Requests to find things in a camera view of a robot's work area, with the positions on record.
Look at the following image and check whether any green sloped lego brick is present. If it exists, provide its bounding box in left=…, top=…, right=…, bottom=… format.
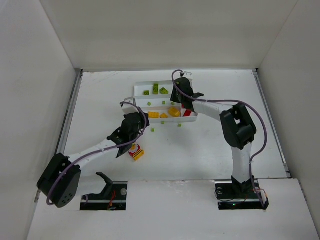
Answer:
left=159, top=87, right=169, bottom=95

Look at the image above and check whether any red lego brick large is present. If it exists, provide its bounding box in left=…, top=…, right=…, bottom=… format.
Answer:
left=183, top=109, right=192, bottom=117

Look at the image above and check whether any yellow lego brick large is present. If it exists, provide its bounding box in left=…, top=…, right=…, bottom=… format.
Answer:
left=168, top=107, right=181, bottom=118

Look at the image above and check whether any small yellow lego brick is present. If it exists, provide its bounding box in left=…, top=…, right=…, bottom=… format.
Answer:
left=159, top=113, right=168, bottom=118

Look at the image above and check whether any green square lego brick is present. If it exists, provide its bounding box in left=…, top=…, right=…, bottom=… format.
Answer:
left=143, top=90, right=150, bottom=96

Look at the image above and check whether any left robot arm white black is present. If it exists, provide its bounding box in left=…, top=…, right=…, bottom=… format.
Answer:
left=36, top=111, right=150, bottom=208

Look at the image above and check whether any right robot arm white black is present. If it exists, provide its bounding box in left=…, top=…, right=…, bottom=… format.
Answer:
left=170, top=77, right=257, bottom=194

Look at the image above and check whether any red white flower lego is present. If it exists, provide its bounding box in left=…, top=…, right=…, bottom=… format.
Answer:
left=128, top=144, right=141, bottom=157

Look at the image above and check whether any white divided sorting tray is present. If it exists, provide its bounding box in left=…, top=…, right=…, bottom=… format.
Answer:
left=133, top=80, right=198, bottom=124

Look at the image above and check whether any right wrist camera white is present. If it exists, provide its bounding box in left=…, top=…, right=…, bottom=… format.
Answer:
left=180, top=71, right=193, bottom=78

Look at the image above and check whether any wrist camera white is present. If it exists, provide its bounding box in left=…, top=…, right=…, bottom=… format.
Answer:
left=180, top=71, right=193, bottom=78
left=120, top=97, right=138, bottom=115

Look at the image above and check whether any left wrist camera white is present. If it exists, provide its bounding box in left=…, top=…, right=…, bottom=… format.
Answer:
left=120, top=97, right=138, bottom=115

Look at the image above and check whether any left aluminium rail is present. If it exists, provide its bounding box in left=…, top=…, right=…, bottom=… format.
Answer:
left=53, top=68, right=84, bottom=156

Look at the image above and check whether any aluminium rail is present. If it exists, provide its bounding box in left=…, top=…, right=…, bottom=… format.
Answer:
left=252, top=68, right=287, bottom=164
left=53, top=68, right=84, bottom=156

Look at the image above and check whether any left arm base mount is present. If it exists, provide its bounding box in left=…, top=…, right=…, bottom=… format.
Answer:
left=79, top=172, right=128, bottom=211

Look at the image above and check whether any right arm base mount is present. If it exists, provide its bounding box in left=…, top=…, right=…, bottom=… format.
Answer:
left=214, top=180, right=270, bottom=211

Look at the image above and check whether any right aluminium rail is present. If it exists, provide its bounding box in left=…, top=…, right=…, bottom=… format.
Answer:
left=252, top=68, right=287, bottom=164

